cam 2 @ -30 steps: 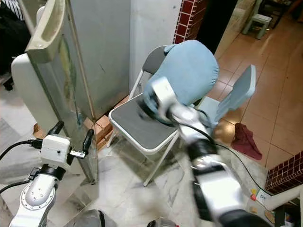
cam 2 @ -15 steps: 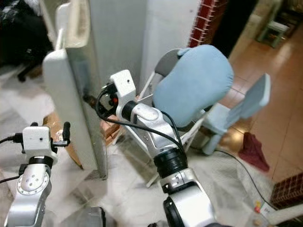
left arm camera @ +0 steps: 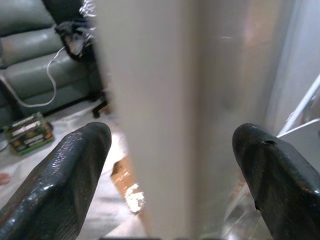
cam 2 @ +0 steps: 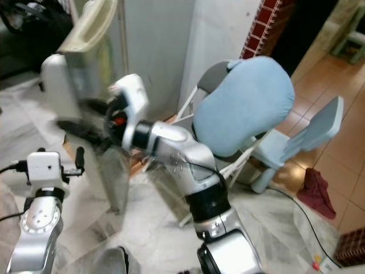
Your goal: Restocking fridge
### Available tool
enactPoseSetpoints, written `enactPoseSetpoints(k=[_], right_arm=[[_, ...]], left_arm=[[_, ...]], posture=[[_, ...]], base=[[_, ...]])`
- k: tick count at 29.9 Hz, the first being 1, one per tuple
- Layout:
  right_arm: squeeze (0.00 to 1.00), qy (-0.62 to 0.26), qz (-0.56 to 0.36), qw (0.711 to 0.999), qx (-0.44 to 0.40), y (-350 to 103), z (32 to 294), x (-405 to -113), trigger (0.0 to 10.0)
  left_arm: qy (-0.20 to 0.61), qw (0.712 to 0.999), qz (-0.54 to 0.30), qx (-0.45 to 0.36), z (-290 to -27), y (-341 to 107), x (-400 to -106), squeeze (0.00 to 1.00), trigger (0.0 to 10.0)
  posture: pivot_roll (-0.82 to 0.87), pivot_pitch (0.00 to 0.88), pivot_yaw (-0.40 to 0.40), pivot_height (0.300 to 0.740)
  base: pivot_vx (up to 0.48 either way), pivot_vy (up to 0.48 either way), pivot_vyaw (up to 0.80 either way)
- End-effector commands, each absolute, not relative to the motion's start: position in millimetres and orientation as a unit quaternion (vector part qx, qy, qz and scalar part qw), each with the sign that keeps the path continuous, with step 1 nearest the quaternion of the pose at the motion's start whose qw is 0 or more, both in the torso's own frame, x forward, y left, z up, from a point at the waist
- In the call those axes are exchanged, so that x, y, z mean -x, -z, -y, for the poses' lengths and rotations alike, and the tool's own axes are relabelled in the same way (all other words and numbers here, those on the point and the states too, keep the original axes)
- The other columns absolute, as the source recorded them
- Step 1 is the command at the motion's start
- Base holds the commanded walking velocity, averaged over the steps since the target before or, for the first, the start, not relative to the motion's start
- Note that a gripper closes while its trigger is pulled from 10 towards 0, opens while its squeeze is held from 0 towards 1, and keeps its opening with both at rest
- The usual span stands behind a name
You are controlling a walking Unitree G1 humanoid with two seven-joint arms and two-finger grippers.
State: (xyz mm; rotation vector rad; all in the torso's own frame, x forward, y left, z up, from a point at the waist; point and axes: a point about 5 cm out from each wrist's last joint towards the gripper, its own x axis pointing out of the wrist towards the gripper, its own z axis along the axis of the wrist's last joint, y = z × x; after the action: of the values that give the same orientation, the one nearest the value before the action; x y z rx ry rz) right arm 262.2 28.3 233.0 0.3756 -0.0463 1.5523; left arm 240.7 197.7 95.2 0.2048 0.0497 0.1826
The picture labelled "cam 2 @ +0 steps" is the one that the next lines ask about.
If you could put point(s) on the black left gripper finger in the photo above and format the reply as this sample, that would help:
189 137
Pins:
80 159
41 150

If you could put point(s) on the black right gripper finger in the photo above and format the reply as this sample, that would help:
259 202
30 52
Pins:
98 105
85 132

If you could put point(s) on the fridge door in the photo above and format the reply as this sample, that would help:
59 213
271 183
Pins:
102 68

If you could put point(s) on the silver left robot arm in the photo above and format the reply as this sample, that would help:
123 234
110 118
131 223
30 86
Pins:
37 234

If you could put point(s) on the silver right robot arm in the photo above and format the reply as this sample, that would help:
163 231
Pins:
205 182

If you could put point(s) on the grey robot leg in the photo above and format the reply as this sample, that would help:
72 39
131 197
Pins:
111 262

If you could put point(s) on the black office chair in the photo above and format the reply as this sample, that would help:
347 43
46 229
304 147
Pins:
28 28

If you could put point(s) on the blue cushioned folding chair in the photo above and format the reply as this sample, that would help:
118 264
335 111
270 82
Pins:
245 103

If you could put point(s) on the red brick tiled pillar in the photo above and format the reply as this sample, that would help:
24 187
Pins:
262 28

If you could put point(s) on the light blue plastic chair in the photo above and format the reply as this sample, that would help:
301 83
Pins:
316 125

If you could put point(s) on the maroon cloth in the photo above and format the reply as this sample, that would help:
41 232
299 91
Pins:
316 197

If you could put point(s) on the red brick patterned block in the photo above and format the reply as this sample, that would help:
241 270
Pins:
349 248

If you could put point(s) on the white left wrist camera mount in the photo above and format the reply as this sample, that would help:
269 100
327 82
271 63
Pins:
47 170

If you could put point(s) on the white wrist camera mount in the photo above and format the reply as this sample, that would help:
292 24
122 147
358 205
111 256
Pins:
47 170
134 94

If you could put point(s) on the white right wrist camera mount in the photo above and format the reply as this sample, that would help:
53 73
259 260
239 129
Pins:
134 94

